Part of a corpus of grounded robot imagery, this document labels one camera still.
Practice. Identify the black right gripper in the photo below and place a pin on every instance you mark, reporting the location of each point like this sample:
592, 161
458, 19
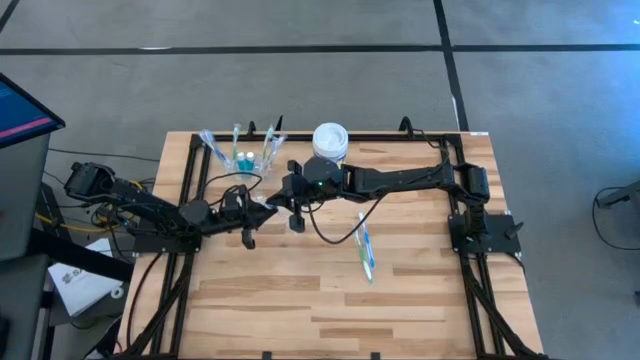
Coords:
322, 177

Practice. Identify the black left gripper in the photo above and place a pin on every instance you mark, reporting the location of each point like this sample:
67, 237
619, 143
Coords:
235, 210

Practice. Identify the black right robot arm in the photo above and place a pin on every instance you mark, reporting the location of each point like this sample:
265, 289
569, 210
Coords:
410, 177

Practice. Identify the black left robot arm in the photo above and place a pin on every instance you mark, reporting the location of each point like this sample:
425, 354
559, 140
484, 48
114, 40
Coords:
150, 207

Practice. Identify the clear acrylic organizer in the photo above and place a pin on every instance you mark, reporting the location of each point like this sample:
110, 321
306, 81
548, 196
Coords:
226, 165

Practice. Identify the Lysol disinfecting wipes canister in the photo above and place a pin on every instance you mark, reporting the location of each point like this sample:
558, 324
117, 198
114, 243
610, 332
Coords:
330, 140

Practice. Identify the white tape roll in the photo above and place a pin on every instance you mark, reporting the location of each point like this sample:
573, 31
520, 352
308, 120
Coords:
117, 292

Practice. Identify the black stand leg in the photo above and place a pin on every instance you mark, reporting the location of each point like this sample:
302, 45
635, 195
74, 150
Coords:
80, 255

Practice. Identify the white paper booklet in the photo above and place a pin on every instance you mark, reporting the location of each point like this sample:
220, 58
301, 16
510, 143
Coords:
80, 285

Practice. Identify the monitor with blue screen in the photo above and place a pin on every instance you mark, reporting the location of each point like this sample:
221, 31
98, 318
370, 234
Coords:
20, 112

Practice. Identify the grey furniture leg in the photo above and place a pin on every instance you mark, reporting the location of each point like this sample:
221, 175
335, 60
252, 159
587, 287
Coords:
625, 195

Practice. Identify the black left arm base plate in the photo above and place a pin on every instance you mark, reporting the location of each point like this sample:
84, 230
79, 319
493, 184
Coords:
150, 245

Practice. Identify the black aluminium table frame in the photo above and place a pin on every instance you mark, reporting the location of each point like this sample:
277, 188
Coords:
390, 136

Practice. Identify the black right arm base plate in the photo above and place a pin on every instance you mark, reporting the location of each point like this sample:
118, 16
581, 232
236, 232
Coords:
500, 240

